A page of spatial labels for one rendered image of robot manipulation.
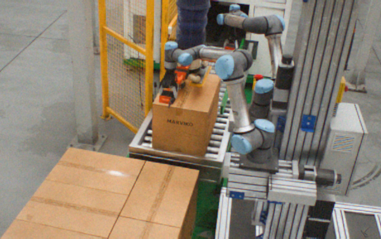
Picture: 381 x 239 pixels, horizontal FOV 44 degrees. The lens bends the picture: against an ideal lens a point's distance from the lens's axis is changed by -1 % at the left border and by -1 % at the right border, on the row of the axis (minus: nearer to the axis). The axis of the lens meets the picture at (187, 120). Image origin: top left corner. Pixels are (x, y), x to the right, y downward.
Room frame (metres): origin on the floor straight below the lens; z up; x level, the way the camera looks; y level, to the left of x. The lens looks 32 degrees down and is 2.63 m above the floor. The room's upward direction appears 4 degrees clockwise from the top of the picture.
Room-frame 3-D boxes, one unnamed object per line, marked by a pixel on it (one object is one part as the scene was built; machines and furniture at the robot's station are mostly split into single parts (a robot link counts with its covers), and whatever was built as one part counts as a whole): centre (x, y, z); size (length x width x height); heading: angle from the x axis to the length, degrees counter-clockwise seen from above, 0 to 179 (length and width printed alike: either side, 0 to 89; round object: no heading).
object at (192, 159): (2.81, 0.07, 0.58); 0.70 x 0.03 x 0.06; 80
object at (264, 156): (2.23, -0.43, 1.09); 0.15 x 0.15 x 0.10
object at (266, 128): (2.23, -0.42, 1.20); 0.13 x 0.12 x 0.14; 134
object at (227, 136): (3.90, -0.46, 0.50); 2.31 x 0.05 x 0.19; 170
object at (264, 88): (2.73, -0.48, 1.20); 0.13 x 0.12 x 0.14; 116
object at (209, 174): (2.81, 0.07, 0.48); 0.70 x 0.03 x 0.15; 80
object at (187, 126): (3.18, 0.00, 0.75); 0.60 x 0.40 x 0.40; 170
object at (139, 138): (4.02, 0.18, 0.50); 2.31 x 0.05 x 0.19; 170
